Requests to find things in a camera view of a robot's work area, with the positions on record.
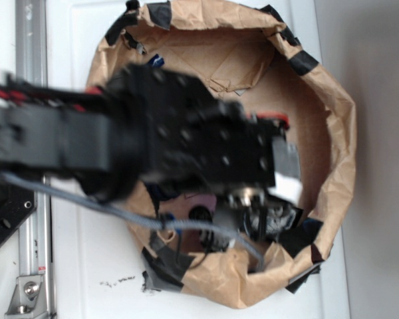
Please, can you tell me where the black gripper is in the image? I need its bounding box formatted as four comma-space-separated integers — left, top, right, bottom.
106, 64, 301, 205

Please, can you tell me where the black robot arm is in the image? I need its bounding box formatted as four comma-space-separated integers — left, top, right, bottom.
0, 64, 303, 205

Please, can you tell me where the brown paper bag container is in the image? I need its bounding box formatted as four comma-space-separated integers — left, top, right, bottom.
87, 1, 356, 309

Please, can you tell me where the pink camera housing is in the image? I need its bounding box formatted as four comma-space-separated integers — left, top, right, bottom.
179, 193, 217, 231

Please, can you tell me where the aluminium extrusion rail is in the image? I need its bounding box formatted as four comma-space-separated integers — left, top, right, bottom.
15, 1, 57, 318

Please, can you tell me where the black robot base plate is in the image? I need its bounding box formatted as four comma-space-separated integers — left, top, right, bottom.
0, 182, 36, 248

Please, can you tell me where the grey braided cable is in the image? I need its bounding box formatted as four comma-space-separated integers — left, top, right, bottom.
0, 167, 265, 272

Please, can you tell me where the metal corner bracket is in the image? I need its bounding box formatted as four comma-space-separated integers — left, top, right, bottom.
4, 274, 49, 319

